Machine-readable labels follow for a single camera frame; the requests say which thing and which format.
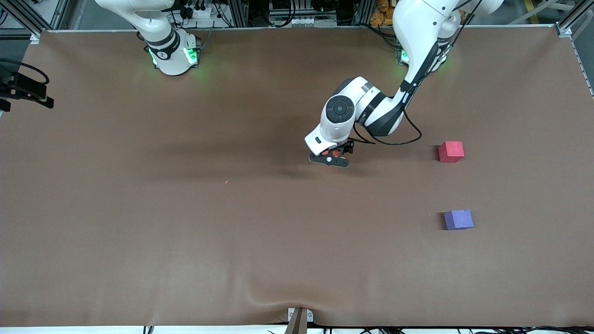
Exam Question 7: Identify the red foam block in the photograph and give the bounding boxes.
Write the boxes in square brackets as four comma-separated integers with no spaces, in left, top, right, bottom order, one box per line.
[439,141,465,163]

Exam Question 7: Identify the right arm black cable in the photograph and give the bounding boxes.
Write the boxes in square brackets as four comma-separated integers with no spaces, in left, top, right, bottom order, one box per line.
[0,59,50,86]

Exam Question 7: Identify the purple foam block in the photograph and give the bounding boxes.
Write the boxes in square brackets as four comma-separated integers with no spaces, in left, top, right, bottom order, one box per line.
[444,209,474,231]

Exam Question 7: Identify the aluminium frame corner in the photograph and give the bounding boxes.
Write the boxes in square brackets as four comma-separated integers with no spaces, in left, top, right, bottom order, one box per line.
[555,0,594,38]
[0,0,70,45]

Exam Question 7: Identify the silver table edge rail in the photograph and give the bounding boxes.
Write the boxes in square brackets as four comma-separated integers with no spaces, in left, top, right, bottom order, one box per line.
[41,24,557,33]

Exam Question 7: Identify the brown narrow post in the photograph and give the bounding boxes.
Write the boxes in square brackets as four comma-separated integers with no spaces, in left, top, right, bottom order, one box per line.
[284,308,309,334]

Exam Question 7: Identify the black cable bundle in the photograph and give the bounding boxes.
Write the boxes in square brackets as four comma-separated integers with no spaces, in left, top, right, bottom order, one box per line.
[320,326,594,334]

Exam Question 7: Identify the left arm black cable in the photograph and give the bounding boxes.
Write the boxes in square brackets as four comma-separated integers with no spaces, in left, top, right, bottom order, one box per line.
[350,0,423,146]

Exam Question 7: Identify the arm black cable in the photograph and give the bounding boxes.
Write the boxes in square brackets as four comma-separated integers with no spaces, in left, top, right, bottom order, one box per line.
[350,0,423,146]
[0,59,50,86]

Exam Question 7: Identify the brown table mat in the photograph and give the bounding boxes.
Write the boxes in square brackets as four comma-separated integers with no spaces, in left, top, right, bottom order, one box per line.
[0,26,594,328]

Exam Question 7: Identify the pile of orange objects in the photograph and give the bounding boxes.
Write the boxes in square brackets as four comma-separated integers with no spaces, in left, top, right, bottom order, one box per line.
[370,0,396,26]

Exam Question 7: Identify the white connector strip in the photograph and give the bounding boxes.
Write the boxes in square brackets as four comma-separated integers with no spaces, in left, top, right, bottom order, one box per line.
[271,16,338,26]

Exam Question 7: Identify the white power strip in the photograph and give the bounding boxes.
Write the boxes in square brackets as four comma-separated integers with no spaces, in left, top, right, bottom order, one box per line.
[182,0,220,20]

